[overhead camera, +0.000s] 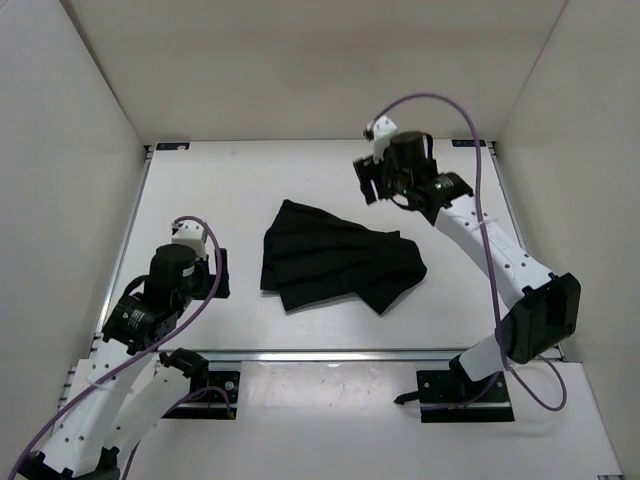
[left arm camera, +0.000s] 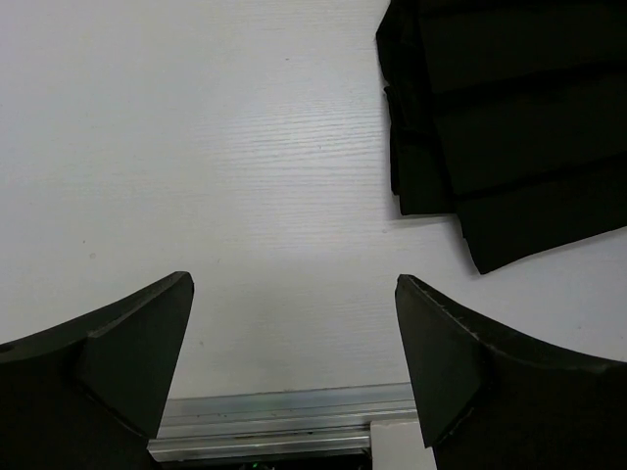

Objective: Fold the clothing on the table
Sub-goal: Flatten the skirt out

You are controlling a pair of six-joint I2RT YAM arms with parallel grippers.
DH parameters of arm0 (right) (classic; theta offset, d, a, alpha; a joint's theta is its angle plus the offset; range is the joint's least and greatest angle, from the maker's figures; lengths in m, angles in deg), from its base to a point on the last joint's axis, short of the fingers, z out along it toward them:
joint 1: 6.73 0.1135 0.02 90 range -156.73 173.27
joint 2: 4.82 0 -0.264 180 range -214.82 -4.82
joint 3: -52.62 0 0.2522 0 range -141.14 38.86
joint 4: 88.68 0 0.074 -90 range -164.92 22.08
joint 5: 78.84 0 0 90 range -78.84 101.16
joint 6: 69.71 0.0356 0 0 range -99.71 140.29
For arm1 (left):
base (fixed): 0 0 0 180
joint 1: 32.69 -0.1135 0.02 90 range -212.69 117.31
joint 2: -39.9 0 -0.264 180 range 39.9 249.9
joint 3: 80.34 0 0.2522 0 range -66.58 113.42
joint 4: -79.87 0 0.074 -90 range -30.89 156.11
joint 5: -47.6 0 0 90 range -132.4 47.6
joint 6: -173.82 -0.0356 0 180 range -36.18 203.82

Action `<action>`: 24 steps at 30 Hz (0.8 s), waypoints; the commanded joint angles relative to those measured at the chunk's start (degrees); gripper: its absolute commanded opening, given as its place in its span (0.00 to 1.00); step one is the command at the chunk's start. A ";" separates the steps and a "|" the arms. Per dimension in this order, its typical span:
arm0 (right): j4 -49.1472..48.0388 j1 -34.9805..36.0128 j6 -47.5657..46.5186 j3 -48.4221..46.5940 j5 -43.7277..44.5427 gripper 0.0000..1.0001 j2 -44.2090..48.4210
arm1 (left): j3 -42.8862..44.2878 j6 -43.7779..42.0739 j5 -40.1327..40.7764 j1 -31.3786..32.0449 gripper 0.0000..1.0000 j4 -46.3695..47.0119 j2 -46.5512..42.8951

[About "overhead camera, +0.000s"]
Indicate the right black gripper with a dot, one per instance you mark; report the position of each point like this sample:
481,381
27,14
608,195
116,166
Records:
370,174

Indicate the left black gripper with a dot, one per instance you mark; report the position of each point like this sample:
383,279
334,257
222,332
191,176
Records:
211,281

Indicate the black pleated skirt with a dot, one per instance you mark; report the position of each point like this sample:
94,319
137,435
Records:
311,256

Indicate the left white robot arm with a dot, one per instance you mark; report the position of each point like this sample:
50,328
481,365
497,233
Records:
96,433

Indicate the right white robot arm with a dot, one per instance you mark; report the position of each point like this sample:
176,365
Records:
542,306

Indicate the right blue table label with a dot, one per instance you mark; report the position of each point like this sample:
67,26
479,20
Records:
463,143

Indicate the blue table label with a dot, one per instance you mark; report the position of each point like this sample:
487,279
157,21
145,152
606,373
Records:
463,143
172,146

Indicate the left blue table label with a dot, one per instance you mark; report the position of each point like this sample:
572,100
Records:
172,146

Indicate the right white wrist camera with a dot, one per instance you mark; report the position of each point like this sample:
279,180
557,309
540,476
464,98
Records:
379,132

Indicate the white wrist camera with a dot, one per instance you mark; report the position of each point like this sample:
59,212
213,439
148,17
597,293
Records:
191,234
379,132

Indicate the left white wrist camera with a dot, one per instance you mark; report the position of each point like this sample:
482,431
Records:
191,234

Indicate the aluminium table front rail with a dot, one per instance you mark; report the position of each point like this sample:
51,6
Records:
328,356

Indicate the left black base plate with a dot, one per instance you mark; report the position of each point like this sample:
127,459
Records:
214,397

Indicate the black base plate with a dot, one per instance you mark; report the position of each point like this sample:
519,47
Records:
214,397
445,400

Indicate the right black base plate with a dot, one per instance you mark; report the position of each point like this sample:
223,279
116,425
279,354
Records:
445,400

